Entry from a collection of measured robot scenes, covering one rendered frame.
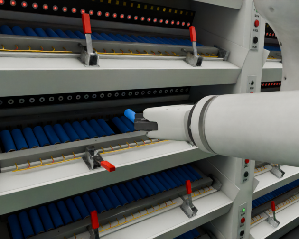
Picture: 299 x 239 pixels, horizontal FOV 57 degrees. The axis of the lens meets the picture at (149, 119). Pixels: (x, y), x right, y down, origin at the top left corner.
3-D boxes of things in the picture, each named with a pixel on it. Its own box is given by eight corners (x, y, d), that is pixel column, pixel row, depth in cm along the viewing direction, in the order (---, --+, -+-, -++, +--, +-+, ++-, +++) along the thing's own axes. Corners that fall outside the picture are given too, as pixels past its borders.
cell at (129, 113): (129, 106, 59) (146, 119, 54) (132, 113, 60) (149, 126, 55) (122, 111, 58) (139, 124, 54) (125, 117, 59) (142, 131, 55)
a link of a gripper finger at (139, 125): (181, 121, 43) (180, 117, 48) (131, 124, 43) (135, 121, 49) (181, 128, 43) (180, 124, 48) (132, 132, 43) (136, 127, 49)
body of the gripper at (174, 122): (233, 96, 43) (183, 98, 52) (185, 101, 37) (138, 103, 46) (236, 143, 43) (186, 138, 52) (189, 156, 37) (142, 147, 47)
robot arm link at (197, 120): (243, 93, 41) (227, 94, 43) (201, 96, 36) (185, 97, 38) (246, 148, 41) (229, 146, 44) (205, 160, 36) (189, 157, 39)
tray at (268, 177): (328, 164, 124) (346, 139, 117) (247, 203, 88) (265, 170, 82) (288, 138, 137) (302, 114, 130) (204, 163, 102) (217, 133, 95)
